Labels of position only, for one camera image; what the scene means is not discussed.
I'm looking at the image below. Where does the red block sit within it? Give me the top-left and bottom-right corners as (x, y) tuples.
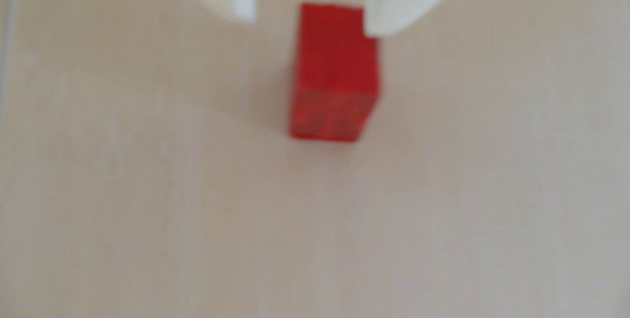
(289, 2), (380, 143)

